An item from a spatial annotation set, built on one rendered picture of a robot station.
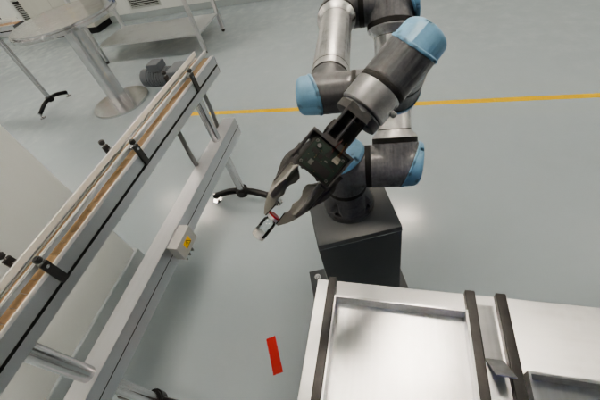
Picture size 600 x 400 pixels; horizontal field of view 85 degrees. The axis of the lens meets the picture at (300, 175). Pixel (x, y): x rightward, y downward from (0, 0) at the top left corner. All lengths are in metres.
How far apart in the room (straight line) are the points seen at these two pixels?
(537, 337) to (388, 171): 0.44
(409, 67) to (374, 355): 0.54
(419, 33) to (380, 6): 0.41
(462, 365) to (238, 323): 1.26
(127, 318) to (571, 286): 1.85
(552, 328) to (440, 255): 1.09
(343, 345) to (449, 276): 1.14
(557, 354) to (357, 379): 0.36
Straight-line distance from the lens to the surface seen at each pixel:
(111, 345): 1.41
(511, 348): 0.77
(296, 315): 1.75
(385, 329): 0.76
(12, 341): 1.13
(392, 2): 0.91
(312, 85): 0.60
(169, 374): 1.90
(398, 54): 0.50
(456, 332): 0.77
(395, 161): 0.85
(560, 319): 0.84
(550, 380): 0.78
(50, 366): 1.28
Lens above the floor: 1.60
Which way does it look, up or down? 45 degrees down
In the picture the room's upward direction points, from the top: 16 degrees counter-clockwise
